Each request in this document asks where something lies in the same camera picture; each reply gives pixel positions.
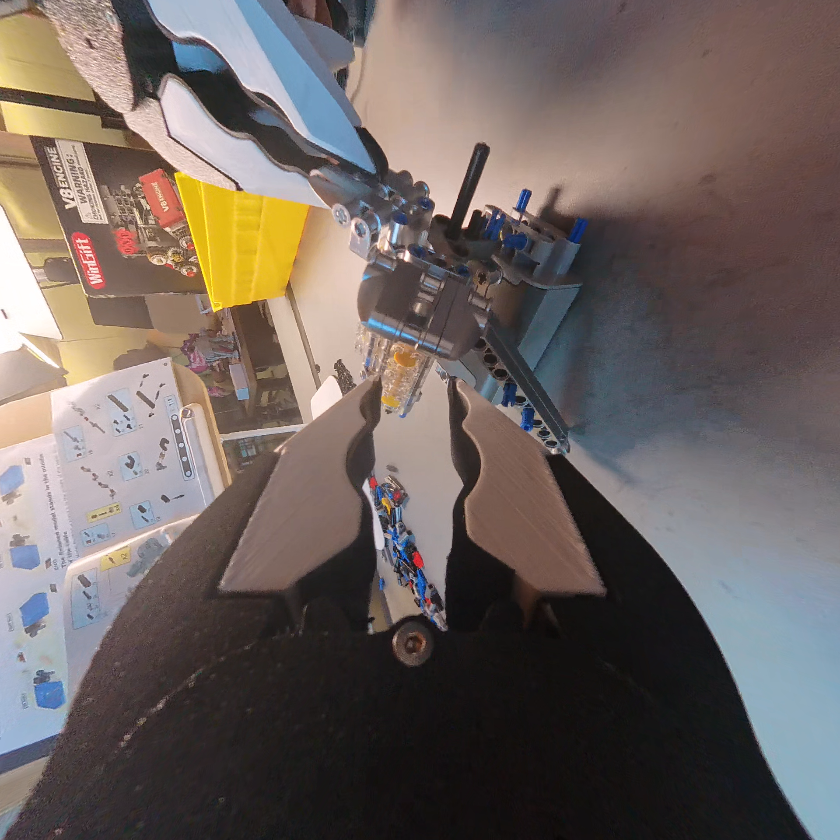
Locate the pile of colourful brick parts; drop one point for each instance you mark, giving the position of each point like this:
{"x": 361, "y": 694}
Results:
{"x": 400, "y": 538}

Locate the instruction booklet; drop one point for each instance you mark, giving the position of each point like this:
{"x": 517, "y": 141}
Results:
{"x": 92, "y": 525}

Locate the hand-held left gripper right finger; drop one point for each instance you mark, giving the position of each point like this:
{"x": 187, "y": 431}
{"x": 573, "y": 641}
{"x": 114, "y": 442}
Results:
{"x": 525, "y": 512}

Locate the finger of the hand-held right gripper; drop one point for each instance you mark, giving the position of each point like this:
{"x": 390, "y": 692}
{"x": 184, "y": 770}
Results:
{"x": 263, "y": 53}
{"x": 236, "y": 131}

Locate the black product box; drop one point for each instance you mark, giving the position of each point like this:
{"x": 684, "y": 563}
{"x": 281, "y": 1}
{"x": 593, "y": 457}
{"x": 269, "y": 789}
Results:
{"x": 118, "y": 217}

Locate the yellow plastic bin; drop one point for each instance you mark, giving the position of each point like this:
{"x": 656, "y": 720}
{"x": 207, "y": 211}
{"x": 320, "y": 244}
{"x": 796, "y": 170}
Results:
{"x": 243, "y": 236}

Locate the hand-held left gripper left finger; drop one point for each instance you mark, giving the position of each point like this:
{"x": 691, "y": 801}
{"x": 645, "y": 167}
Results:
{"x": 302, "y": 512}

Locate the grey brick engine model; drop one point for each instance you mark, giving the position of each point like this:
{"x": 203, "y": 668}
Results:
{"x": 446, "y": 295}

